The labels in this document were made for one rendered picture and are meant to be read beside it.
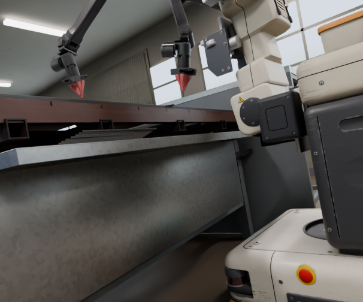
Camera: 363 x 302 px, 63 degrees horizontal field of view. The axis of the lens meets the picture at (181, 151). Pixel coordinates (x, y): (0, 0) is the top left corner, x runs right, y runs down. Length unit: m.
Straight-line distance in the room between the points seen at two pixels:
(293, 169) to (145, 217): 1.21
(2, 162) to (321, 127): 0.73
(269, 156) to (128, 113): 1.18
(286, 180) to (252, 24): 1.14
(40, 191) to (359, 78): 0.81
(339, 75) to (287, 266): 0.53
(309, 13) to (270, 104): 3.83
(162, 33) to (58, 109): 5.34
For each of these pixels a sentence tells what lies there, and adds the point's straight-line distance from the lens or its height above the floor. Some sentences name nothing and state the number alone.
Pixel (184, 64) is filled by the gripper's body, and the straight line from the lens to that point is 1.33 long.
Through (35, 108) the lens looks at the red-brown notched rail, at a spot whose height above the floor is 0.80.
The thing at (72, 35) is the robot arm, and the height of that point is 1.24.
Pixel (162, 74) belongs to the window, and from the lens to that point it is 6.01.
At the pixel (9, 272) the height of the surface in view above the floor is 0.44.
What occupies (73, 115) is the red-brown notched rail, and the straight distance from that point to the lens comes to 0.93.
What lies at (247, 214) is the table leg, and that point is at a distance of 2.02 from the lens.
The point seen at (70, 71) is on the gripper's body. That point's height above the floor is 1.09.
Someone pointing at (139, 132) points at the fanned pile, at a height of 0.71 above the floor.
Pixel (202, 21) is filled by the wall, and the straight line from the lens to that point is 5.60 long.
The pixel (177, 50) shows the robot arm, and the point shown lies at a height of 1.07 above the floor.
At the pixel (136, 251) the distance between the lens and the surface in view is 1.00.
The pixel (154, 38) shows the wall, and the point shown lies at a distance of 6.30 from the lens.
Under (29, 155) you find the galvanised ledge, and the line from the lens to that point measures 0.60.
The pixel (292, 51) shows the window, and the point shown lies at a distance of 4.72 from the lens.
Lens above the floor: 0.62
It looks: 1 degrees up
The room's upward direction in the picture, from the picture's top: 10 degrees counter-clockwise
